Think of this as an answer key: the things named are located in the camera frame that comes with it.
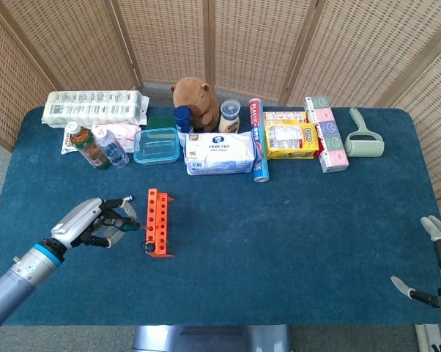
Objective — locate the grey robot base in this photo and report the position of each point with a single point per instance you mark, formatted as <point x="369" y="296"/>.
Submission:
<point x="206" y="339"/>

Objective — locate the blue-capped white can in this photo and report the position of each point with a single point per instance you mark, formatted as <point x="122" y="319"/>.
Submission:
<point x="184" y="117"/>

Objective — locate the white wet wipes pack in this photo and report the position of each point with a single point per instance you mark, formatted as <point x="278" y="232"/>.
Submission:
<point x="220" y="152"/>

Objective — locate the green lint roller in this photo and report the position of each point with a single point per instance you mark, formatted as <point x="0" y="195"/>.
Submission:
<point x="363" y="144"/>

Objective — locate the white paper roll pack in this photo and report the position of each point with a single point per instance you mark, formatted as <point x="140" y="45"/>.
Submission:
<point x="92" y="108"/>

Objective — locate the brown capybara plush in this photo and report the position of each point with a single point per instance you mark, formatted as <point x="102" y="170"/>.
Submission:
<point x="198" y="99"/>

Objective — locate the pink green tissue pack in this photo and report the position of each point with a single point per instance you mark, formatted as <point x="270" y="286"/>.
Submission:
<point x="330" y="139"/>

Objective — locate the pink white plastic bag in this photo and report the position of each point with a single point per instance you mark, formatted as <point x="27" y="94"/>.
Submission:
<point x="127" y="133"/>

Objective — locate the long green screwdriver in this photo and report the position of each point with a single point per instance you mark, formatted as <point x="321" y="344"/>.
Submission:
<point x="130" y="226"/>

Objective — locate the blue felt table cover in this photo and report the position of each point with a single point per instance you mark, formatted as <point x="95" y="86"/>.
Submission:
<point x="279" y="238"/>

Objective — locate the wicker folding screen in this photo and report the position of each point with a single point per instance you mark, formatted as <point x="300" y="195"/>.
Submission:
<point x="242" y="36"/>

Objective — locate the mayonnaise squeeze bottle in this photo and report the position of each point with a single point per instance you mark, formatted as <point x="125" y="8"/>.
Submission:
<point x="229" y="122"/>

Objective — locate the clear container teal lid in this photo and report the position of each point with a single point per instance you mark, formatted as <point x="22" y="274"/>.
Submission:
<point x="156" y="146"/>

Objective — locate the short green screwdriver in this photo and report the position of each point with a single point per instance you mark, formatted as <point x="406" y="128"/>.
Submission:
<point x="147" y="247"/>

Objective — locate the dark green box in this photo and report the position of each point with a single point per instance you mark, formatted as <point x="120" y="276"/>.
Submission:
<point x="162" y="122"/>

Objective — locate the silver yellow-shaft screwdriver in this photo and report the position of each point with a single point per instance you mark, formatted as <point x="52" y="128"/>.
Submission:
<point x="128" y="198"/>

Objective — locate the clear water bottle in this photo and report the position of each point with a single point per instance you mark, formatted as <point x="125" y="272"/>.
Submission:
<point x="112" y="148"/>

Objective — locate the plastic wrap roll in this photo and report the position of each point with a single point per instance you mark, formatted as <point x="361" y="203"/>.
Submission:
<point x="259" y="146"/>

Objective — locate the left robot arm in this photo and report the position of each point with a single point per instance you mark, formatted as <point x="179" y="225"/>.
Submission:
<point x="19" y="282"/>

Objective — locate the orange screwdriver rack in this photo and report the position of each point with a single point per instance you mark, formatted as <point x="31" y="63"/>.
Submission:
<point x="152" y="205"/>

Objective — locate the yellow Lipo snack bag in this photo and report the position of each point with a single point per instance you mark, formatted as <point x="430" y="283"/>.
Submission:
<point x="290" y="141"/>

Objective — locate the green tea bottle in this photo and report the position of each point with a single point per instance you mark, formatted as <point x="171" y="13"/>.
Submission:
<point x="90" y="148"/>

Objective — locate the yellow red snack box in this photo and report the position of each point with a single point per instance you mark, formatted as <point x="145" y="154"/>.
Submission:
<point x="282" y="116"/>

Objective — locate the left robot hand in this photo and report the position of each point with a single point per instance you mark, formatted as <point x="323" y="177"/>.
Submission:
<point x="77" y="221"/>

